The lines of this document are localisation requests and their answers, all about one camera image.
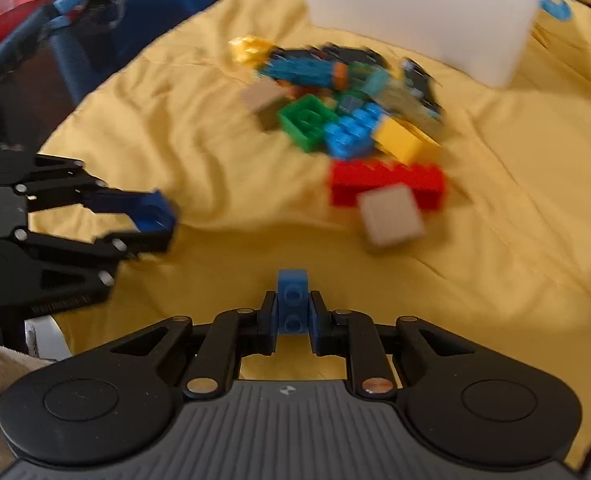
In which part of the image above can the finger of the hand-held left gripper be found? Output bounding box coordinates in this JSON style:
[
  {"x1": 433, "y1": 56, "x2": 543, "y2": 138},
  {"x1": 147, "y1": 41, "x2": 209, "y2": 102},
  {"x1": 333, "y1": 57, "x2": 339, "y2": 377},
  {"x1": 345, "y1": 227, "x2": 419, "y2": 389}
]
[
  {"x1": 12, "y1": 229, "x2": 172, "y2": 307},
  {"x1": 14, "y1": 155, "x2": 144, "y2": 220}
]

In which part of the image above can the grey cube toy brick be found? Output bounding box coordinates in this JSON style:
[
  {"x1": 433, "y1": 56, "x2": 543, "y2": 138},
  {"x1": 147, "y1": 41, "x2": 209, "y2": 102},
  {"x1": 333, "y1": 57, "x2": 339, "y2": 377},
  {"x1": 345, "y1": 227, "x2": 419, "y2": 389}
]
[{"x1": 358, "y1": 183, "x2": 426, "y2": 247}]

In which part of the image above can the white plastic object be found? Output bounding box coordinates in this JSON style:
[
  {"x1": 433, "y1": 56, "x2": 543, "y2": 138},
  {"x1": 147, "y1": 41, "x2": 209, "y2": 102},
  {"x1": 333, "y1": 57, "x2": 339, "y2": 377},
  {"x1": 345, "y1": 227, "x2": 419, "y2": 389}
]
[{"x1": 26, "y1": 317, "x2": 71, "y2": 361}]

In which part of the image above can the black toy piece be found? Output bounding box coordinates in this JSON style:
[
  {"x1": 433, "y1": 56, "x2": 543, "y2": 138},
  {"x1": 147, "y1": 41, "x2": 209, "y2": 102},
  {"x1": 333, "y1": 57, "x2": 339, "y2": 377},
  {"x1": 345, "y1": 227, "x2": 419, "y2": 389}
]
[{"x1": 400, "y1": 57, "x2": 446, "y2": 121}]

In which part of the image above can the green toy brick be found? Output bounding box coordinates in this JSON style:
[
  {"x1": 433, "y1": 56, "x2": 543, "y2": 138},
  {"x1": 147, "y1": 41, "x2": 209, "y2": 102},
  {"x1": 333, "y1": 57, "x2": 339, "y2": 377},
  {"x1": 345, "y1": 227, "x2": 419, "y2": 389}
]
[{"x1": 277, "y1": 95, "x2": 337, "y2": 153}]

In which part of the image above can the red toy brick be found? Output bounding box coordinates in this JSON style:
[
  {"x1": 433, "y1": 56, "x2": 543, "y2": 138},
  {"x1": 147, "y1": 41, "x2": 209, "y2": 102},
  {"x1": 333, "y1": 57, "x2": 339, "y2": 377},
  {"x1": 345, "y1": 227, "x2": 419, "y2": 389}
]
[{"x1": 329, "y1": 160, "x2": 447, "y2": 210}]

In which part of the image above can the dark blue toy brick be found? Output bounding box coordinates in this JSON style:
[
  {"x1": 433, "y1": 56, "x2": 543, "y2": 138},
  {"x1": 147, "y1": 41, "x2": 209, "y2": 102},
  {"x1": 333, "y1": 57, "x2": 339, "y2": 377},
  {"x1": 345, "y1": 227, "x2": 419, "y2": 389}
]
[{"x1": 132, "y1": 190, "x2": 177, "y2": 233}]

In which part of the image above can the yellow toy figure piece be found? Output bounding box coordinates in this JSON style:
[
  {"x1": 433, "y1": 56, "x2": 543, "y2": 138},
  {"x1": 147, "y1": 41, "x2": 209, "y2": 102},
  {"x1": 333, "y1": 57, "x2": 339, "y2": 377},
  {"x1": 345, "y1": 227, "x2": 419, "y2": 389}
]
[{"x1": 228, "y1": 35, "x2": 274, "y2": 68}]

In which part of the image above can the teal and orange toy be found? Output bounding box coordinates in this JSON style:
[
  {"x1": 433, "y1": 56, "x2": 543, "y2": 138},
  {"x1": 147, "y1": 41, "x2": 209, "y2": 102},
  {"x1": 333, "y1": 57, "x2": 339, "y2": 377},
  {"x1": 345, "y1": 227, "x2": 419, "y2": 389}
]
[{"x1": 258, "y1": 55, "x2": 349, "y2": 88}]

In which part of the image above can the navy blue stroller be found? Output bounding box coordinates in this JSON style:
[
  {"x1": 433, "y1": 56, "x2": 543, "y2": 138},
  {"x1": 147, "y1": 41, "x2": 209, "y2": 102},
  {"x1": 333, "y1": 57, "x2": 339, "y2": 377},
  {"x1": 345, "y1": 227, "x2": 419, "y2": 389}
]
[{"x1": 0, "y1": 0, "x2": 296, "y2": 146}]

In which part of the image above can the tan cube toy brick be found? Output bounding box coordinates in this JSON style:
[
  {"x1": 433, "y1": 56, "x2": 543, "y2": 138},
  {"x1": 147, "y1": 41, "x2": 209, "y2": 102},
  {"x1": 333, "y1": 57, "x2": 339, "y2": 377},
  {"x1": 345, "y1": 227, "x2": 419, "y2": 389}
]
[{"x1": 240, "y1": 81, "x2": 289, "y2": 128}]

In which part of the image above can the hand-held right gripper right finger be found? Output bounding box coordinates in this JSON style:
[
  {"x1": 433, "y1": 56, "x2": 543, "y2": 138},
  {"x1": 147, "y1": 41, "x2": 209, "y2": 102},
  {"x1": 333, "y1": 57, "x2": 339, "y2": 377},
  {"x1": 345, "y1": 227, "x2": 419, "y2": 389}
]
[{"x1": 309, "y1": 290, "x2": 482, "y2": 398}]

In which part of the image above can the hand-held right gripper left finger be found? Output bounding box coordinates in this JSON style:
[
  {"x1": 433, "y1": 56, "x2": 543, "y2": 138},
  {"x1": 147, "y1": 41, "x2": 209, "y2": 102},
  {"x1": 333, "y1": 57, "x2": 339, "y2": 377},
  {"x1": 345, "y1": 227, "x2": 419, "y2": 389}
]
[{"x1": 103, "y1": 290, "x2": 281, "y2": 400}]

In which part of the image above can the yellow blanket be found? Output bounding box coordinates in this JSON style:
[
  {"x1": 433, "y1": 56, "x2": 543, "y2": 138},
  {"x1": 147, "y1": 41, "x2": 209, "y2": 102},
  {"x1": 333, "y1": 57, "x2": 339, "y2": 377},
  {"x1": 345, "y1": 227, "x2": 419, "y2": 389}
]
[{"x1": 26, "y1": 0, "x2": 591, "y2": 466}]

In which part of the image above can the small blue toy brick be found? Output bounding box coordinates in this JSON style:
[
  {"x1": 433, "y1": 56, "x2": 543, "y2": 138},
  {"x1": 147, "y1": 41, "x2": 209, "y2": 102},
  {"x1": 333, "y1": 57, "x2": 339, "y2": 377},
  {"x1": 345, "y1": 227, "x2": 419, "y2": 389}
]
[{"x1": 277, "y1": 269, "x2": 310, "y2": 335}]

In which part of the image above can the white plastic storage box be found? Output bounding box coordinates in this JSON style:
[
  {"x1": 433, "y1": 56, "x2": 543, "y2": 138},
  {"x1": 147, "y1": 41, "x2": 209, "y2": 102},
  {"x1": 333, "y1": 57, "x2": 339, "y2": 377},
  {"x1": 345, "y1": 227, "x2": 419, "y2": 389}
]
[{"x1": 298, "y1": 0, "x2": 573, "y2": 88}]

